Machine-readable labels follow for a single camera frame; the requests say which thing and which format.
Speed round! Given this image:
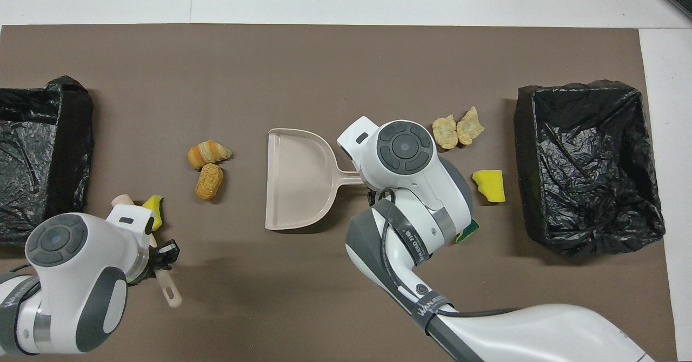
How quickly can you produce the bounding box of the brown table mat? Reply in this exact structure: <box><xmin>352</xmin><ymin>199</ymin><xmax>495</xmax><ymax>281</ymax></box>
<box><xmin>0</xmin><ymin>24</ymin><xmax>679</xmax><ymax>362</ymax></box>

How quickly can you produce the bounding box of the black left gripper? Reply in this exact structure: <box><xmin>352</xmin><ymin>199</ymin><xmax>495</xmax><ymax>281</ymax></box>
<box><xmin>132</xmin><ymin>240</ymin><xmax>181</xmax><ymax>284</ymax></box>

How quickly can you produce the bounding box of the striped toy croissant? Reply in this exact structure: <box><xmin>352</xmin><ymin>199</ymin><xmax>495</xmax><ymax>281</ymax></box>
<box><xmin>188</xmin><ymin>140</ymin><xmax>233</xmax><ymax>170</ymax></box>

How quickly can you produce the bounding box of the beige hand brush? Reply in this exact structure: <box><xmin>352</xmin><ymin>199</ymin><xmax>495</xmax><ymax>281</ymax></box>
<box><xmin>111</xmin><ymin>193</ymin><xmax>183</xmax><ymax>309</ymax></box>

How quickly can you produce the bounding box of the small yellow sponge piece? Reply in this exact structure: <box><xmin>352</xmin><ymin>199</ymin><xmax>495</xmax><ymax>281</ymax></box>
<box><xmin>142</xmin><ymin>195</ymin><xmax>164</xmax><ymax>232</ymax></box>

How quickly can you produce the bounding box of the green and yellow sponge piece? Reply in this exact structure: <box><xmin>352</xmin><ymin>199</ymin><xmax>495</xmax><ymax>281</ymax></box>
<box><xmin>455</xmin><ymin>219</ymin><xmax>481</xmax><ymax>244</ymax></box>

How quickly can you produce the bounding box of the large yellow sponge piece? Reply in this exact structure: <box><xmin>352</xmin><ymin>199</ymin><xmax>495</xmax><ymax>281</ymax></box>
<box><xmin>472</xmin><ymin>169</ymin><xmax>507</xmax><ymax>204</ymax></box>

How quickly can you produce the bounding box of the beige plastic dustpan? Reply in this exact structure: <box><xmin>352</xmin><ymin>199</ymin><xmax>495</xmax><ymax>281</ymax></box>
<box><xmin>264</xmin><ymin>128</ymin><xmax>374</xmax><ymax>231</ymax></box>

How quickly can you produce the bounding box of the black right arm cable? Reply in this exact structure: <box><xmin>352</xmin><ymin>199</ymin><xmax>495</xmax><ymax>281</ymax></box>
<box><xmin>376</xmin><ymin>188</ymin><xmax>517</xmax><ymax>319</ymax></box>

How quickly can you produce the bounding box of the brown toy bread roll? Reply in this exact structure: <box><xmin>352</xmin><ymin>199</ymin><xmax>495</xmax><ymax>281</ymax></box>
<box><xmin>195</xmin><ymin>163</ymin><xmax>224</xmax><ymax>202</ymax></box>

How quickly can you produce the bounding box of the black bag-lined bin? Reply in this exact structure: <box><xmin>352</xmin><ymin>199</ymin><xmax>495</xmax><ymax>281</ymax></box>
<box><xmin>514</xmin><ymin>80</ymin><xmax>667</xmax><ymax>258</ymax></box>
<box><xmin>0</xmin><ymin>76</ymin><xmax>95</xmax><ymax>247</ymax></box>

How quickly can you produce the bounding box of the pale crumbly foam piece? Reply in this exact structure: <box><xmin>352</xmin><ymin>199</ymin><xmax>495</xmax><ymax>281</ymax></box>
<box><xmin>456</xmin><ymin>106</ymin><xmax>485</xmax><ymax>146</ymax></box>
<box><xmin>432</xmin><ymin>115</ymin><xmax>459</xmax><ymax>150</ymax></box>

